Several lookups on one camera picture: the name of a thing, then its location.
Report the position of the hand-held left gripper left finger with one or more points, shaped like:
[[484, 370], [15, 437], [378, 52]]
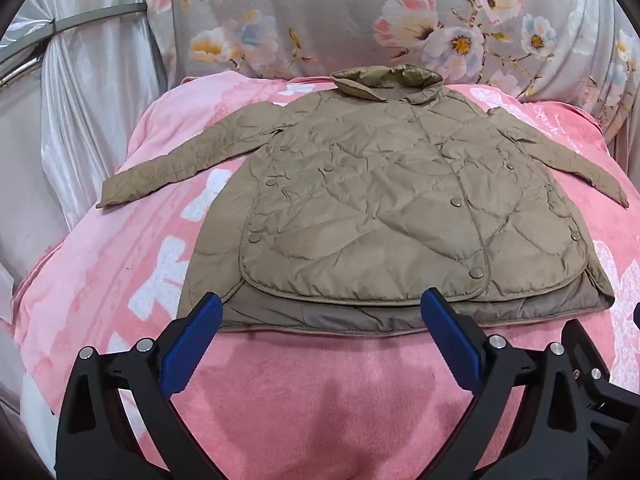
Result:
[[192, 342]]

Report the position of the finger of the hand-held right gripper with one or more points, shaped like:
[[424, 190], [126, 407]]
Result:
[[637, 314], [597, 390]]

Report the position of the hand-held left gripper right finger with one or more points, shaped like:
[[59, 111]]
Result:
[[452, 342]]

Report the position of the tan quilted jacket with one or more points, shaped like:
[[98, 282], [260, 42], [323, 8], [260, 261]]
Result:
[[380, 200]]

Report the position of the pink printed blanket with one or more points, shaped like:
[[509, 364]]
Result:
[[310, 400]]

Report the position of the white satin curtain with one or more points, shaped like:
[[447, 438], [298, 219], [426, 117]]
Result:
[[85, 125]]

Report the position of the grey floral bed cover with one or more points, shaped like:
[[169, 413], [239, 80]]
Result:
[[340, 15]]

